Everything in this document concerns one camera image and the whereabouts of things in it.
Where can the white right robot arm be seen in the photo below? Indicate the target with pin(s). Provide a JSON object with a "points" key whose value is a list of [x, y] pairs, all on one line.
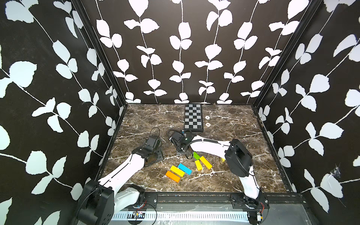
{"points": [[236, 155]]}

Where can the long yellow block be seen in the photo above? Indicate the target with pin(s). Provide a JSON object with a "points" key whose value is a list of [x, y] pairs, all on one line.
{"points": [[206, 162]]}

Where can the cyan block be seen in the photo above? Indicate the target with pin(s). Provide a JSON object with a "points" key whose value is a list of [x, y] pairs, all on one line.
{"points": [[185, 169]]}

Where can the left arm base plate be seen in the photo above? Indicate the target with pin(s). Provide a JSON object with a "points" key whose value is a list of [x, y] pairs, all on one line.
{"points": [[146, 200]]}

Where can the yellow block beside orange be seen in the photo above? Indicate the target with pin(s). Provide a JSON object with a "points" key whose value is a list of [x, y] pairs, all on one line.
{"points": [[177, 171]]}

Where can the checkered board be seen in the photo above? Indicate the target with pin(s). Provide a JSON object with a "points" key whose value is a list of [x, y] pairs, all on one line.
{"points": [[193, 118]]}

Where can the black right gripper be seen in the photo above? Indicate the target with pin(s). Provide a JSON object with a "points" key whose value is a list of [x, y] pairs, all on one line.
{"points": [[177, 149]]}

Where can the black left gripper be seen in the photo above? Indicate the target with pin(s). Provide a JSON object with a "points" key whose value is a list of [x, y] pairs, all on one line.
{"points": [[160, 155]]}

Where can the small yellow block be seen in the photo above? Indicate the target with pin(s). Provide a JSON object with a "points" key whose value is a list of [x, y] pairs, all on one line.
{"points": [[198, 165]]}

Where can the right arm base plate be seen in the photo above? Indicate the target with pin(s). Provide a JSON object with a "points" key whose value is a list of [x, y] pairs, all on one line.
{"points": [[241, 201]]}

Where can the white perforated rail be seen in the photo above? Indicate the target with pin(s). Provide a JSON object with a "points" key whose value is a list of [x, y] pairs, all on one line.
{"points": [[237, 216]]}

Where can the green block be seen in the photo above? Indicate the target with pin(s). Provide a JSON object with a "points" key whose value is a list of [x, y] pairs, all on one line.
{"points": [[196, 156]]}

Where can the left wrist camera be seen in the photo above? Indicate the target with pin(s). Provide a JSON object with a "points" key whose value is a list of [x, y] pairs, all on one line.
{"points": [[153, 142]]}

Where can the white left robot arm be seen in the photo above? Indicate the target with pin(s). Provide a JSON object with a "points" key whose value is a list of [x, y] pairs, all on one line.
{"points": [[101, 199]]}

